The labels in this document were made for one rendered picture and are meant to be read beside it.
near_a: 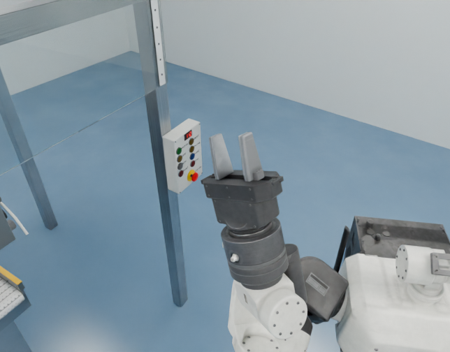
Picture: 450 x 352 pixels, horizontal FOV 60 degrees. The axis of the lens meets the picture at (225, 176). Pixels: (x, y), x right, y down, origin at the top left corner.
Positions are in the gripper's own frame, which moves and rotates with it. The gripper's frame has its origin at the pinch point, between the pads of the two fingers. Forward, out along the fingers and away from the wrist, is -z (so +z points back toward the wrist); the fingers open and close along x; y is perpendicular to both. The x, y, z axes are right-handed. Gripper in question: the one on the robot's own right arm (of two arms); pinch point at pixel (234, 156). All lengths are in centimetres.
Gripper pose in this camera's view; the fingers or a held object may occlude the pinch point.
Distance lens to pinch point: 52.7
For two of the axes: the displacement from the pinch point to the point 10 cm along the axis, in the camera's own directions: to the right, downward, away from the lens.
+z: 2.2, 9.3, 2.9
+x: 7.4, 0.4, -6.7
